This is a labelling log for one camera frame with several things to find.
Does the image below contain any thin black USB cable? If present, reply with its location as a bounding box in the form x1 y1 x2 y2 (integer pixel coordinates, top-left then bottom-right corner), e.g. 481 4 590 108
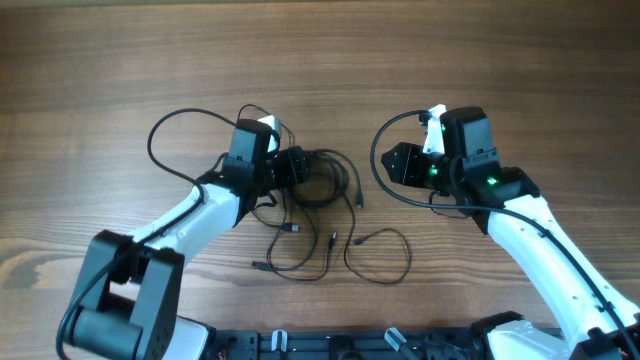
249 192 339 282

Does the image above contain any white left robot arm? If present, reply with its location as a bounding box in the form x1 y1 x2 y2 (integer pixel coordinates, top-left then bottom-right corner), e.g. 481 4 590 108
56 115 307 359

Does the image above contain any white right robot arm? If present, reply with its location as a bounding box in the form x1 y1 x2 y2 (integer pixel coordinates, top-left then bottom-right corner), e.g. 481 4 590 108
370 105 639 359

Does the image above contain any black right camera cable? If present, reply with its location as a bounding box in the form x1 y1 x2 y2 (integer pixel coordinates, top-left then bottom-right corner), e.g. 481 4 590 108
369 109 640 360

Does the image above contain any black camera cable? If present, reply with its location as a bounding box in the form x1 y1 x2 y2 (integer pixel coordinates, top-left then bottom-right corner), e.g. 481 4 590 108
54 108 237 360
369 109 640 360

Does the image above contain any black left camera cable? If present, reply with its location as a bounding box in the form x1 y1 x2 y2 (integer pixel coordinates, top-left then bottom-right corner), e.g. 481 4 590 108
54 108 237 360

